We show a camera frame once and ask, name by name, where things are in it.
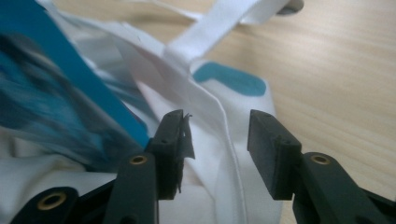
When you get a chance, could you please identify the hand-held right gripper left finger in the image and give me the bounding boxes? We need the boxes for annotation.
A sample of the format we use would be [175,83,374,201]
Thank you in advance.
[145,108,196,201]

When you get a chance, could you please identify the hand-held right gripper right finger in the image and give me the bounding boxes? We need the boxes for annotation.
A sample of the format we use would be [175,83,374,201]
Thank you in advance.
[247,108,303,201]

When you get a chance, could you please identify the white tote bag coloured blobs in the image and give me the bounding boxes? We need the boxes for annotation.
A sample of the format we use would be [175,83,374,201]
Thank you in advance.
[0,0,301,224]

